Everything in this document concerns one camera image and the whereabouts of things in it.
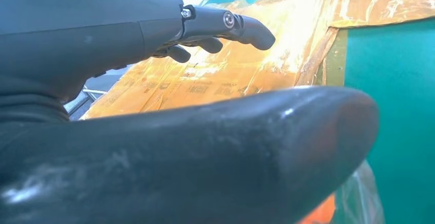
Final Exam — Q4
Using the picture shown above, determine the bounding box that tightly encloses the yellow taped cardboard mat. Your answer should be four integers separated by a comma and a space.
81, 0, 435, 119

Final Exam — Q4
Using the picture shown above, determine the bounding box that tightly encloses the grey metal table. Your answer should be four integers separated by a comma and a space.
64, 76, 113, 119

